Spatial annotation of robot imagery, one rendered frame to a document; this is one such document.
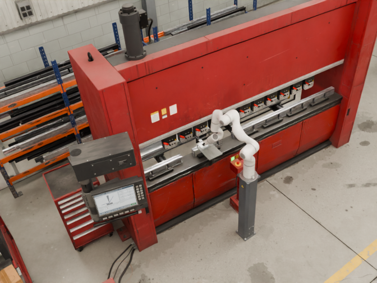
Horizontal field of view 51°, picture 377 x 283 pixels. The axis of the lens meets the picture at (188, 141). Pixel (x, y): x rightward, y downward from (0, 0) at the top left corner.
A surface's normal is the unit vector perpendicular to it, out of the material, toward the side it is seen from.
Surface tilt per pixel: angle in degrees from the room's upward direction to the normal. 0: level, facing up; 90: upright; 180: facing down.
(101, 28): 90
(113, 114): 90
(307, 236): 0
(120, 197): 90
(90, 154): 0
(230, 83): 90
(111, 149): 0
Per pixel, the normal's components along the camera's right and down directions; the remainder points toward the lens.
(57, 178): -0.07, -0.76
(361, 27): -0.86, 0.37
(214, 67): 0.50, 0.54
